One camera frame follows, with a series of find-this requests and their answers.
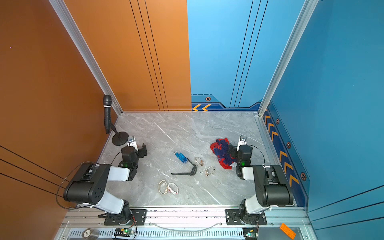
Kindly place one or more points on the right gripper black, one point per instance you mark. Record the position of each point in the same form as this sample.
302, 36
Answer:
234, 148

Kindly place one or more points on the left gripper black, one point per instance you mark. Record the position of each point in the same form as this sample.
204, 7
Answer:
140, 151

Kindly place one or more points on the red and blue cloth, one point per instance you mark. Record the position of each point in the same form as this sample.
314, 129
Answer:
221, 149

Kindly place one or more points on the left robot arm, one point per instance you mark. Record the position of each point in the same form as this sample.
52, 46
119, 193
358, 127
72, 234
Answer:
88, 186

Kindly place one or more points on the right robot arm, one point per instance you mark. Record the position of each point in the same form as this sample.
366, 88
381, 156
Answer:
271, 186

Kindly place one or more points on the rose gold watch upper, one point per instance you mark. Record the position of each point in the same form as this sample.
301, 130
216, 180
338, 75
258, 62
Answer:
199, 161

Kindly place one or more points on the beige band watch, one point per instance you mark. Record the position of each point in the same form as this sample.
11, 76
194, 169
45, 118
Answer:
163, 187

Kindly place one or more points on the pink white watch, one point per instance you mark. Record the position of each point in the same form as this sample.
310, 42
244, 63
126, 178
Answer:
173, 189

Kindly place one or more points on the black microphone on stand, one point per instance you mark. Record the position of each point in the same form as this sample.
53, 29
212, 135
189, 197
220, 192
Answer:
119, 138

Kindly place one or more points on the green circuit board left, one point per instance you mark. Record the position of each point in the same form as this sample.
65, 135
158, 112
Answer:
124, 233

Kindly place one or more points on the green circuit board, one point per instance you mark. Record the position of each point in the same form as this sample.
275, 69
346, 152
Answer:
124, 233
250, 233

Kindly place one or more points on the green circuit board right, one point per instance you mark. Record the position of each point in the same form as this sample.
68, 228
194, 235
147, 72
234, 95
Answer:
250, 233

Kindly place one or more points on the silver tape roll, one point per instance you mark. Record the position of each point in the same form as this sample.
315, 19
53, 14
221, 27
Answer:
90, 234

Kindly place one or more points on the orange toy brick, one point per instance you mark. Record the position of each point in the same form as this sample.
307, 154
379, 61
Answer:
288, 231

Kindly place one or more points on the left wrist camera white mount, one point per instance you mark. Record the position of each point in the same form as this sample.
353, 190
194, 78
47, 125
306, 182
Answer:
132, 142

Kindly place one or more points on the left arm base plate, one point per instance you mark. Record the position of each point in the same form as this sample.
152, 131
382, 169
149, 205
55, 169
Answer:
137, 217

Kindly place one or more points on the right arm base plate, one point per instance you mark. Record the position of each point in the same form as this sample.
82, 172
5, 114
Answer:
234, 217

